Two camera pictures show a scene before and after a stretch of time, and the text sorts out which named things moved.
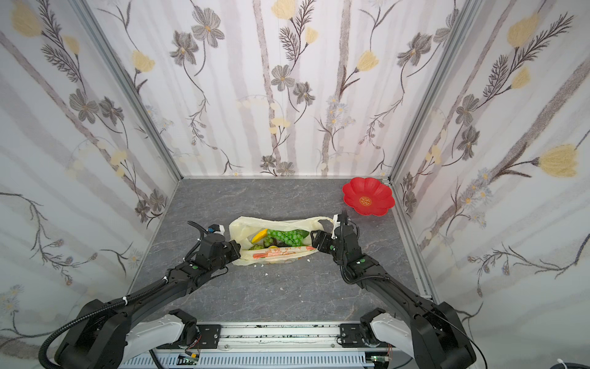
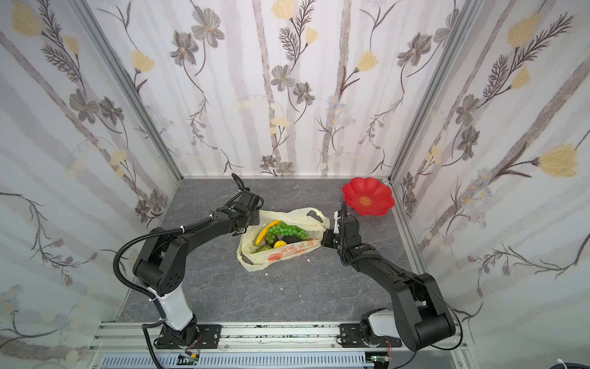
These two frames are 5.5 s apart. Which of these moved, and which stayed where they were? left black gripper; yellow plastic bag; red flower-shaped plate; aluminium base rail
Moved: yellow plastic bag; left black gripper
Stayed: red flower-shaped plate; aluminium base rail
